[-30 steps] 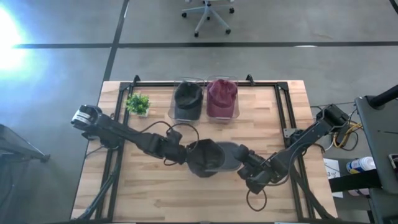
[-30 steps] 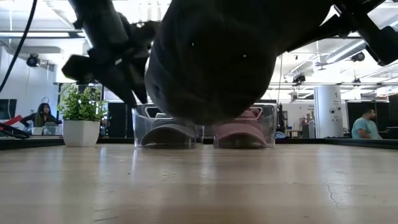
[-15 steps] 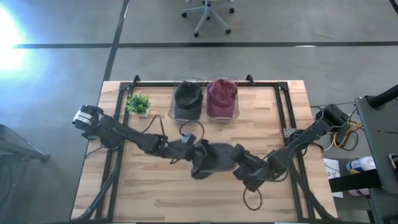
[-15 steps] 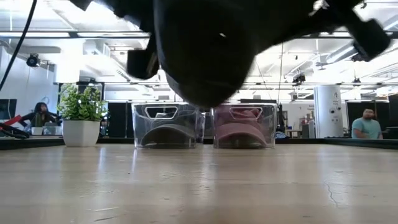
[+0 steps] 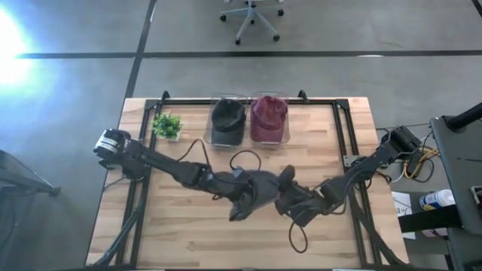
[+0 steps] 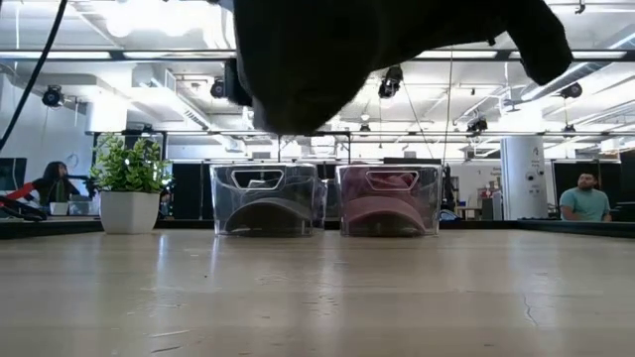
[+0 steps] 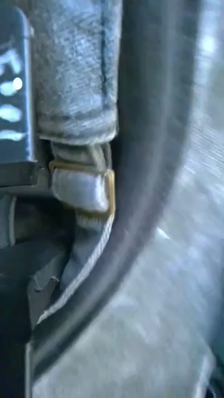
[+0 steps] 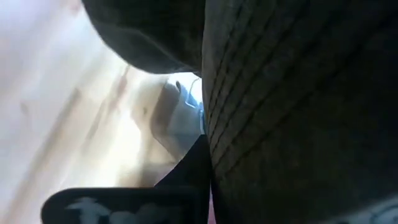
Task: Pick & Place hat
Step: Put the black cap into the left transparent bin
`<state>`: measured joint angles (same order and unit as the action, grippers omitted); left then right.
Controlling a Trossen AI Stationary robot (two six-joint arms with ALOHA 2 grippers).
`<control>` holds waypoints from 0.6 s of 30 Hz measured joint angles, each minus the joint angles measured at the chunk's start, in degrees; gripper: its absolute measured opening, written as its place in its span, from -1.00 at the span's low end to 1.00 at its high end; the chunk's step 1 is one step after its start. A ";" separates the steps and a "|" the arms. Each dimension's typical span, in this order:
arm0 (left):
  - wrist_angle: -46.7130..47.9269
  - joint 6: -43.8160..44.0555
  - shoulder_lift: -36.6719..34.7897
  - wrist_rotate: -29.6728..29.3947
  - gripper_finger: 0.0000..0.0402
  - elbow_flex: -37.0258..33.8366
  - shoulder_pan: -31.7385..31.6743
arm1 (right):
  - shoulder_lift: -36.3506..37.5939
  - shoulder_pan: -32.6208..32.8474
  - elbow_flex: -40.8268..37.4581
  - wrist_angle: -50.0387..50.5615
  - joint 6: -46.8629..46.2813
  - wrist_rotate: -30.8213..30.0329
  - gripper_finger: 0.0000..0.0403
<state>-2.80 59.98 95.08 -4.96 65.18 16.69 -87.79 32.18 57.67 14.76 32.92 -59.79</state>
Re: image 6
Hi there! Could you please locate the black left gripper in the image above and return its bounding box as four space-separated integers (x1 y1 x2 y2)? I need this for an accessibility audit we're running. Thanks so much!
222 57 255 108

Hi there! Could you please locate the dark grey baseball cap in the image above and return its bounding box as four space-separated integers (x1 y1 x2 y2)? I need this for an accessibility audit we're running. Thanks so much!
232 0 574 137
221 196 318 237

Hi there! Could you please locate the maroon baseball cap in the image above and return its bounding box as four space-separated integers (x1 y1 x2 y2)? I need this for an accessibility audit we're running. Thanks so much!
342 195 431 237

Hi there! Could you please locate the clear plastic bin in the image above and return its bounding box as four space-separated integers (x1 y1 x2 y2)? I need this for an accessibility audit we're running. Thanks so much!
208 162 328 238
334 163 445 238

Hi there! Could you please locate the green plant in white pot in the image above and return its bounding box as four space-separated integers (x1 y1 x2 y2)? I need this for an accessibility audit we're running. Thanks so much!
89 132 173 235

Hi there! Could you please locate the person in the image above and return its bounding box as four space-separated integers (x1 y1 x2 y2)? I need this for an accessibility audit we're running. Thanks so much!
559 172 614 223
32 161 98 209

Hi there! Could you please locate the dark monitor screen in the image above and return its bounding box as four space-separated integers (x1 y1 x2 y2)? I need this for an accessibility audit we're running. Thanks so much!
0 157 29 192

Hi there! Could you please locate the red and black device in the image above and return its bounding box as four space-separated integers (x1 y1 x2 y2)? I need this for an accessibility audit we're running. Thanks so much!
0 181 49 222

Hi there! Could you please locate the white round pillar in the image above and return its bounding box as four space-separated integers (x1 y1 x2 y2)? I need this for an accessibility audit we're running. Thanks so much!
499 136 549 222

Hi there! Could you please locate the long black left arm cable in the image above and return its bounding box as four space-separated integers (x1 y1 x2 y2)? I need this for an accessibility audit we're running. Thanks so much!
0 0 69 150

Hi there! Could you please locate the black metal table frame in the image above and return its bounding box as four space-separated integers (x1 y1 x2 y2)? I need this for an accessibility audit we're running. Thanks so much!
0 216 635 240

